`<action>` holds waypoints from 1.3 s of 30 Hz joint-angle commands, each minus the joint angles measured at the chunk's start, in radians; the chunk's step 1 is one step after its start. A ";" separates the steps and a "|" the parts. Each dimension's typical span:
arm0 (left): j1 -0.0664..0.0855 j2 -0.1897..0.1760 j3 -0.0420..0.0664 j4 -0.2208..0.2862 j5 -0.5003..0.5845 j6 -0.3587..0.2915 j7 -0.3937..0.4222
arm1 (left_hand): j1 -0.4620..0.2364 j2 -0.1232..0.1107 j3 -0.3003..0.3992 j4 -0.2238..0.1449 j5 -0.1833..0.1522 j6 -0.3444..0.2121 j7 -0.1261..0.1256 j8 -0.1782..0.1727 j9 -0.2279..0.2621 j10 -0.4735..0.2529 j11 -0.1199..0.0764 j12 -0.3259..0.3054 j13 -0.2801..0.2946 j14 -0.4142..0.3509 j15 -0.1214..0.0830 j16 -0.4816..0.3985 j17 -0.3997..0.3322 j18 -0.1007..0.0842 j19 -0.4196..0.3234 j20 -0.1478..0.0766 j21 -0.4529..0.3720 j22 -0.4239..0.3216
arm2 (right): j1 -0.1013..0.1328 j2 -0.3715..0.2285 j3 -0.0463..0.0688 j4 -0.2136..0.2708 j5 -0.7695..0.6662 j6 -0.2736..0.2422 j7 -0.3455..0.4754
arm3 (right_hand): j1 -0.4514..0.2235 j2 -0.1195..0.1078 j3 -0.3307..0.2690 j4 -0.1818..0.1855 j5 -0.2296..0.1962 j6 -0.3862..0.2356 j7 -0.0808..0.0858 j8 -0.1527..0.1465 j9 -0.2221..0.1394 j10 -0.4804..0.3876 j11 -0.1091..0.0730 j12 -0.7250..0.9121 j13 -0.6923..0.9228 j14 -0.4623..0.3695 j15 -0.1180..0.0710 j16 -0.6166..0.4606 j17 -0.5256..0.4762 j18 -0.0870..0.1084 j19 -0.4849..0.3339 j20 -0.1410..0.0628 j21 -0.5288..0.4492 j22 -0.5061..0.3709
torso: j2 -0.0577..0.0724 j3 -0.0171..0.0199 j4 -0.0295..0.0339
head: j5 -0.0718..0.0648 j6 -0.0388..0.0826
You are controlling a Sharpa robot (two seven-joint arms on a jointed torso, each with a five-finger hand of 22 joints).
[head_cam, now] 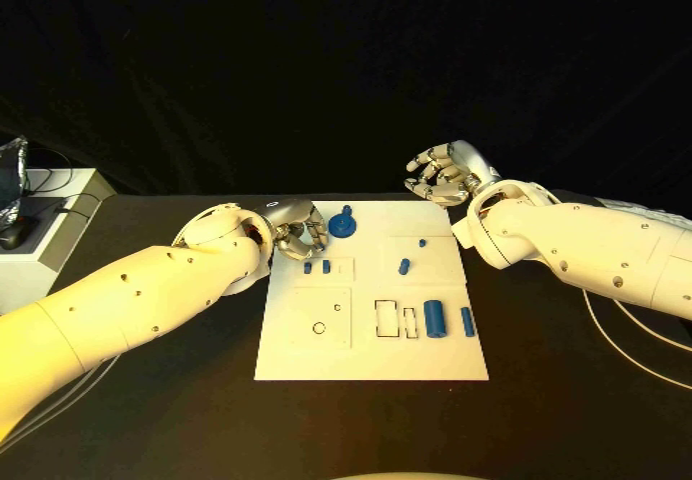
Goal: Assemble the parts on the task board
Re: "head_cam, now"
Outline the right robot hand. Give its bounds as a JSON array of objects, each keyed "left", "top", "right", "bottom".
[{"left": 402, "top": 139, "right": 505, "bottom": 208}]

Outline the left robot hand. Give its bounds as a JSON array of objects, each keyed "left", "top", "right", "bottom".
[{"left": 258, "top": 198, "right": 332, "bottom": 262}]

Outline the white task board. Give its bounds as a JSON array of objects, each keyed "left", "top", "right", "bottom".
[{"left": 252, "top": 200, "right": 492, "bottom": 382}]

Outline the blue gear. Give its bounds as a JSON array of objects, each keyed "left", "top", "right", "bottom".
[{"left": 327, "top": 204, "right": 359, "bottom": 240}]

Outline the thick blue cylinder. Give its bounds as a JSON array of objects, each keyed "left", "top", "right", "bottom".
[{"left": 422, "top": 299, "right": 448, "bottom": 339}]

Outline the white desk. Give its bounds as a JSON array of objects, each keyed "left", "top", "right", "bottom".
[{"left": 0, "top": 135, "right": 118, "bottom": 316}]

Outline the white cable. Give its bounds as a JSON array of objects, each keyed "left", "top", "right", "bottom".
[
  {"left": 581, "top": 289, "right": 692, "bottom": 391},
  {"left": 611, "top": 298, "right": 692, "bottom": 352},
  {"left": 0, "top": 352, "right": 122, "bottom": 453}
]

